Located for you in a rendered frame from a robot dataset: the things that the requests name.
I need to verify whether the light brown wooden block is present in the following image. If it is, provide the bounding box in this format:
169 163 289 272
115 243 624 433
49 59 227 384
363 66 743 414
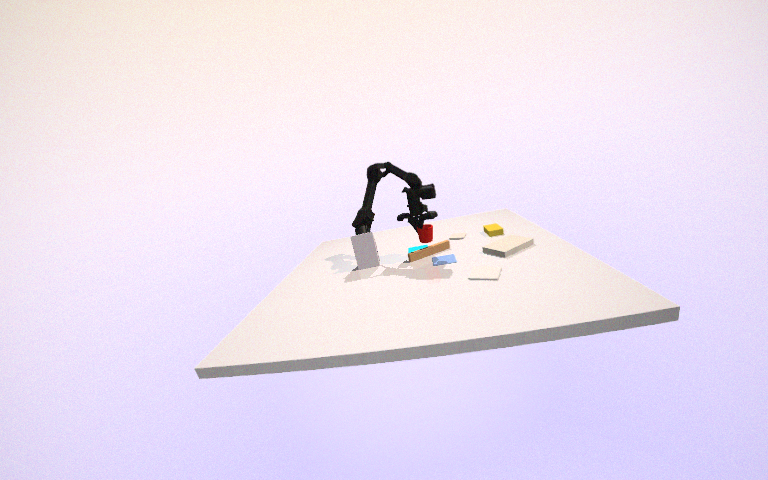
408 240 451 262

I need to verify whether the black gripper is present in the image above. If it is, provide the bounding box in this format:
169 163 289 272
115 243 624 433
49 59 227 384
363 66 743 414
397 200 438 233

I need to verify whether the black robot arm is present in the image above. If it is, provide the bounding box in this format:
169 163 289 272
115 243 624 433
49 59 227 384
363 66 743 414
352 161 437 235

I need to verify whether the yellow rectangular block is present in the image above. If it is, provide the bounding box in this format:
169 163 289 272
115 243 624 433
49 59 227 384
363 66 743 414
483 223 504 237

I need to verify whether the red cup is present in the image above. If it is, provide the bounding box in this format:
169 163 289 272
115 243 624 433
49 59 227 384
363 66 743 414
417 224 433 243

